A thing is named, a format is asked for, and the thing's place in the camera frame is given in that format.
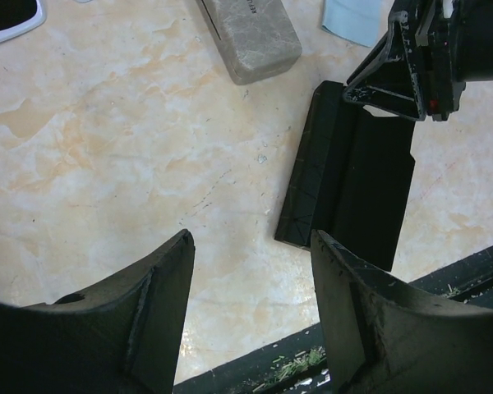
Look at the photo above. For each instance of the white sunglasses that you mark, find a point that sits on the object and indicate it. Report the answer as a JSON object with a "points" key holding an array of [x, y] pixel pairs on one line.
{"points": [[18, 17]]}

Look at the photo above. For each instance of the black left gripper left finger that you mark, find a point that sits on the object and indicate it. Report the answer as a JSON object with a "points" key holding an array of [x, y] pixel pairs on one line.
{"points": [[120, 335]]}

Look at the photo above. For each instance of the light blue lens cloth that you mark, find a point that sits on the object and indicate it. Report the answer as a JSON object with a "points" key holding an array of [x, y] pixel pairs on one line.
{"points": [[357, 21]]}

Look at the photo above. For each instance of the black glasses case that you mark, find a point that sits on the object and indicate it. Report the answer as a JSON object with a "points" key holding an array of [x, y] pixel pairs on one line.
{"points": [[351, 178]]}

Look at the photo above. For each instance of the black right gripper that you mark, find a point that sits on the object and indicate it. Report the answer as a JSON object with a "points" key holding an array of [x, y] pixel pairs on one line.
{"points": [[429, 52]]}

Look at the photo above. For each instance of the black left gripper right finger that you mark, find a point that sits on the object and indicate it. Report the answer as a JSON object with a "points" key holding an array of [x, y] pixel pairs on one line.
{"points": [[383, 335]]}

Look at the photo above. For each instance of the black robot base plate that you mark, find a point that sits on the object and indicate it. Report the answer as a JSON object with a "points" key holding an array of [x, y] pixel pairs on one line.
{"points": [[298, 363]]}

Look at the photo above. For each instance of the grey glasses case green lining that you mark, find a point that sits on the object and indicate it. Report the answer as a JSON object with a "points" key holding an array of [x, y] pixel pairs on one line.
{"points": [[255, 38]]}

